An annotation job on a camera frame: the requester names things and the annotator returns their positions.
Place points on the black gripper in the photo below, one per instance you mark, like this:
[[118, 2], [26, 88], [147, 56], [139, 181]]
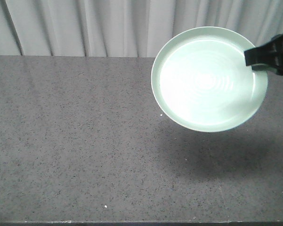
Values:
[[264, 57]]

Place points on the light green round plate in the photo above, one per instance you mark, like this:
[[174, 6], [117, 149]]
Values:
[[200, 80]]

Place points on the white pleated curtain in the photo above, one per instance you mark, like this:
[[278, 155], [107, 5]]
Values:
[[125, 28]]

